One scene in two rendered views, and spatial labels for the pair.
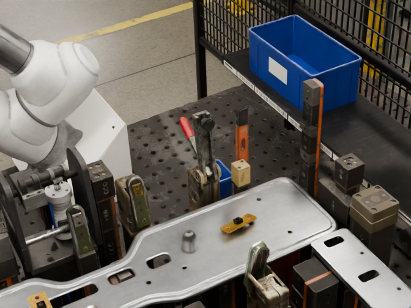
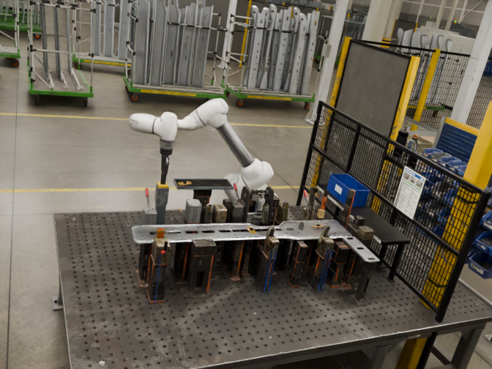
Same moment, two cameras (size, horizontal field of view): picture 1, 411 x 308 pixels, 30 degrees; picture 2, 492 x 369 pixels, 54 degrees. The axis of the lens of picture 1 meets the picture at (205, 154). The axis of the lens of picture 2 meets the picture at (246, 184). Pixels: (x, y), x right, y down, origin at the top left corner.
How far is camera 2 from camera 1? 1.61 m
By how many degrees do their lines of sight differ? 15
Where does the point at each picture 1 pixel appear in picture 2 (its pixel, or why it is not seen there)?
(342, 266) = (352, 244)
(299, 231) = (338, 233)
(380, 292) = (363, 252)
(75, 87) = (264, 176)
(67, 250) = (257, 221)
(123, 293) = (277, 233)
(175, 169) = not seen: hidden behind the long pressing
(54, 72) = (259, 169)
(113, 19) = not seen: hidden behind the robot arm
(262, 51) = (333, 181)
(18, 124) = (239, 186)
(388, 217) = (370, 235)
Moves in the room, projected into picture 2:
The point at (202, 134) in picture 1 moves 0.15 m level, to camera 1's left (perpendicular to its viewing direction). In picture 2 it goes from (312, 194) to (289, 189)
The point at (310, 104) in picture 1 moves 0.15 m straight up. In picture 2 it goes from (349, 197) to (354, 176)
